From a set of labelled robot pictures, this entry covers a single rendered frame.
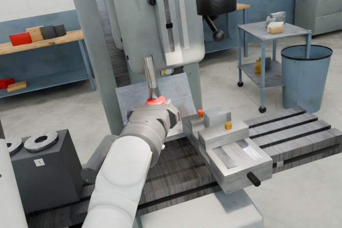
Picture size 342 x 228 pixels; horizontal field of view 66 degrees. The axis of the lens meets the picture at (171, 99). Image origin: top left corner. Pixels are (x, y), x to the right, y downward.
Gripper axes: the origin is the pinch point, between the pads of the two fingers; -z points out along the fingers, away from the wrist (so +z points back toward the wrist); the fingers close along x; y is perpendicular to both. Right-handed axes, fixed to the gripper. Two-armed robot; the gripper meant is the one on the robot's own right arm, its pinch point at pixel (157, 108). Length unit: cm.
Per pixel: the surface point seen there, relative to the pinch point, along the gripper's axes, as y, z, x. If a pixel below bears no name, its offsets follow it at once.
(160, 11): -22.6, -1.8, -4.2
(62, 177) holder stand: 17.4, 6.6, 28.8
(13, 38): 24, -280, 287
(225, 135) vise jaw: 16.7, -12.1, -16.2
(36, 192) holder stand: 20.5, 9.3, 36.6
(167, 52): -13.3, -2.0, -4.4
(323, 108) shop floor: 123, -217, -116
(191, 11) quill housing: -20.8, -8.6, -10.0
